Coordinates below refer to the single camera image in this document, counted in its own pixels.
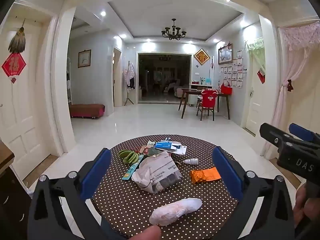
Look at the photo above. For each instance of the pink lace curtain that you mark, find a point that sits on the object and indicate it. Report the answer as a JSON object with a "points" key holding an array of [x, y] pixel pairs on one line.
{"points": [[297, 60]]}

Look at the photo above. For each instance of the round polka-dot table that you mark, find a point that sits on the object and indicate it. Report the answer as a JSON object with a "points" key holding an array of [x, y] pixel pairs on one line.
{"points": [[130, 205]]}

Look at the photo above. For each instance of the framed painting with brown frame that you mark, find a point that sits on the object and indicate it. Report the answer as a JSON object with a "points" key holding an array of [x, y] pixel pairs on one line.
{"points": [[84, 58]]}

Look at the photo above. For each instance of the green white packet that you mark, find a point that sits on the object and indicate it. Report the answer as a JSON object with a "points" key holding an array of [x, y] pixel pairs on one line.
{"points": [[151, 143]]}

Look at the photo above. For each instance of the teal paper strip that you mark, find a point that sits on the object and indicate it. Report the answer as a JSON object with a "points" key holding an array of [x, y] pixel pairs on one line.
{"points": [[131, 170]]}

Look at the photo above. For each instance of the green valance curtain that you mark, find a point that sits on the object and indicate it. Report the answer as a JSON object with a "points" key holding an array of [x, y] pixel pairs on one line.
{"points": [[255, 43]]}

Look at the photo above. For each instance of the sliding glass door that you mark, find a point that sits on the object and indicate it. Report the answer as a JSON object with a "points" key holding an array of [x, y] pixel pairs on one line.
{"points": [[163, 80]]}

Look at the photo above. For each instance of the red bag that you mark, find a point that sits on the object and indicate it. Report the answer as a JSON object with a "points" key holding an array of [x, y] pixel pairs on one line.
{"points": [[226, 88]]}

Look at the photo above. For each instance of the red diamond door decoration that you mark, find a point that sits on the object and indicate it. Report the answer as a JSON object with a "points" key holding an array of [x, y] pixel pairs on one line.
{"points": [[13, 65]]}

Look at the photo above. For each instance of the white oblong packet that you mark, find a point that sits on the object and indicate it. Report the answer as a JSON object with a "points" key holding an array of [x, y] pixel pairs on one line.
{"points": [[175, 208]]}

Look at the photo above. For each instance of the red hanging door ornament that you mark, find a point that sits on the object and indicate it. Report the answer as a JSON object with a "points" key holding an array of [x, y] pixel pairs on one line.
{"points": [[261, 76]]}

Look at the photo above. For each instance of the group of wall certificates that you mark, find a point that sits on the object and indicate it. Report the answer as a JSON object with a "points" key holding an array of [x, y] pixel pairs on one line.
{"points": [[235, 72]]}

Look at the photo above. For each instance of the blue medicine box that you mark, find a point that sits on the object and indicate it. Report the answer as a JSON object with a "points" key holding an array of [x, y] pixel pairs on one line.
{"points": [[166, 145]]}

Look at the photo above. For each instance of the red upholstered bench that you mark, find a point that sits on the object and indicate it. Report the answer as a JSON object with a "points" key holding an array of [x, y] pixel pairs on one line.
{"points": [[86, 110]]}

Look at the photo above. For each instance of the framed picture with dark frame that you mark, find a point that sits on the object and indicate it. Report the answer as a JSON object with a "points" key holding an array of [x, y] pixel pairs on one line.
{"points": [[225, 54]]}

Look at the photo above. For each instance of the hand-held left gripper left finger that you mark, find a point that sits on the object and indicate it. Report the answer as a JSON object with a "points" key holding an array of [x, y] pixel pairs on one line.
{"points": [[96, 172]]}

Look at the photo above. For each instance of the diamond framed red picture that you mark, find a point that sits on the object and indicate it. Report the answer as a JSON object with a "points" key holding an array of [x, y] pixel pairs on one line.
{"points": [[201, 57]]}

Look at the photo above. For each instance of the hanging straw tassel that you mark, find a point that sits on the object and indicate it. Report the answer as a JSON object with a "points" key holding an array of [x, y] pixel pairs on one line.
{"points": [[18, 42]]}

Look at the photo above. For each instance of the black chandelier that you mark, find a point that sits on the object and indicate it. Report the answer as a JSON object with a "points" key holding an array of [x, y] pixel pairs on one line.
{"points": [[174, 32]]}

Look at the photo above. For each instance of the small white dropper bottle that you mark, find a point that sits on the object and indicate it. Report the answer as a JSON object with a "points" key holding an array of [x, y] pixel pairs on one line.
{"points": [[191, 161]]}

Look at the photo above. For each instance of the teal ornament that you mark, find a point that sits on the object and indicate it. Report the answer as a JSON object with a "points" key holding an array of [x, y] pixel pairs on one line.
{"points": [[208, 81]]}

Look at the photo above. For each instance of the green banana peel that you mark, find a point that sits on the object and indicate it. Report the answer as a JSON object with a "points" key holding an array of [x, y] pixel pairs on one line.
{"points": [[128, 157]]}

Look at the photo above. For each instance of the orange foil wrapper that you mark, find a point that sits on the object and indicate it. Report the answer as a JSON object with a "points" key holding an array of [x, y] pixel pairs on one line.
{"points": [[203, 175]]}

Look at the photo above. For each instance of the red snack packet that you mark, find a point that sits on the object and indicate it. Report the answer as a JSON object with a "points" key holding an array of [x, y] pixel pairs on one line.
{"points": [[143, 149]]}

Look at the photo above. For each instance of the person's right hand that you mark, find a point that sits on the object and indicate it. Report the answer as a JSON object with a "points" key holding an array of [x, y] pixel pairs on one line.
{"points": [[301, 202]]}

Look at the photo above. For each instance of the chair with red cover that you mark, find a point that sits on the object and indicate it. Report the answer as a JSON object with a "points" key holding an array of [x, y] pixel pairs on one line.
{"points": [[208, 100]]}

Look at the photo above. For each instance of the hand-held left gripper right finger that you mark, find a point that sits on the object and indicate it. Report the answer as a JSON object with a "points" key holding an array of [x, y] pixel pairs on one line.
{"points": [[228, 172]]}

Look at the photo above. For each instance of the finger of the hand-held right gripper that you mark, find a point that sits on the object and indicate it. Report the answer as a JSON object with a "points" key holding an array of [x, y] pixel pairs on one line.
{"points": [[272, 133], [301, 131]]}

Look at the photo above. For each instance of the coat rack with clothes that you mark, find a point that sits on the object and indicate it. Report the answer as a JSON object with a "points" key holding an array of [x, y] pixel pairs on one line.
{"points": [[130, 77]]}

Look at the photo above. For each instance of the wooden dining table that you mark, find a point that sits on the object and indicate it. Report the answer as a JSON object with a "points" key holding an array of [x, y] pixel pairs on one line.
{"points": [[190, 91]]}

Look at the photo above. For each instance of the red bow curtain tieback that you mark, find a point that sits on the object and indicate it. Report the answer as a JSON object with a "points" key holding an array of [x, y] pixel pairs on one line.
{"points": [[290, 85]]}

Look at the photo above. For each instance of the person's left hand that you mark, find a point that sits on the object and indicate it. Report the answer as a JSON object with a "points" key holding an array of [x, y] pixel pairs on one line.
{"points": [[150, 233]]}

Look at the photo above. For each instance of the dark wooden cabinet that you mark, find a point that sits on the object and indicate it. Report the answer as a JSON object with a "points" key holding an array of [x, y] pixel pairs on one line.
{"points": [[12, 200]]}

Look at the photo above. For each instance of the white panel door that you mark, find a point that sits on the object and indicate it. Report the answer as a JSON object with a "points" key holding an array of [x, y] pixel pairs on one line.
{"points": [[22, 120]]}

